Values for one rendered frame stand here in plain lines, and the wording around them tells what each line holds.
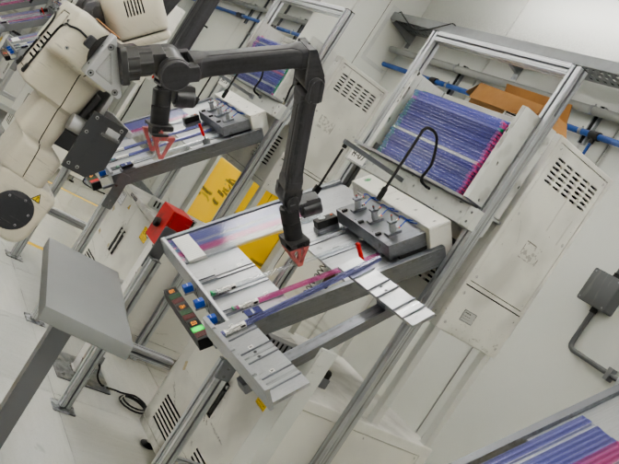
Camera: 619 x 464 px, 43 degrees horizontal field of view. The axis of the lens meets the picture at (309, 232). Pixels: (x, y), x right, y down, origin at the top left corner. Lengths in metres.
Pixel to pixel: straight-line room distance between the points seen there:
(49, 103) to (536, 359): 2.67
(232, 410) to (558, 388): 1.76
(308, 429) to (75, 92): 1.21
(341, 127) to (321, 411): 1.73
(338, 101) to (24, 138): 2.03
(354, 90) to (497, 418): 1.72
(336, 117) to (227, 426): 1.74
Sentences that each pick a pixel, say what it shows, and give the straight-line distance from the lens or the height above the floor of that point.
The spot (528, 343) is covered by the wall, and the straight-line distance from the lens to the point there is 4.01.
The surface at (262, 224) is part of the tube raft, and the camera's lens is 2.73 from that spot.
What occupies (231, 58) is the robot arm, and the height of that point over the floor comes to 1.33.
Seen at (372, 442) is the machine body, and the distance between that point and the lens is 2.66.
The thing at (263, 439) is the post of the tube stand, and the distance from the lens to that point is 2.10.
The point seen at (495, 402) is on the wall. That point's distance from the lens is 4.02.
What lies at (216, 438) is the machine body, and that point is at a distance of 2.65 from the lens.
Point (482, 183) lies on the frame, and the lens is 2.41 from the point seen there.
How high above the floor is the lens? 1.22
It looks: 4 degrees down
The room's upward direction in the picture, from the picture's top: 33 degrees clockwise
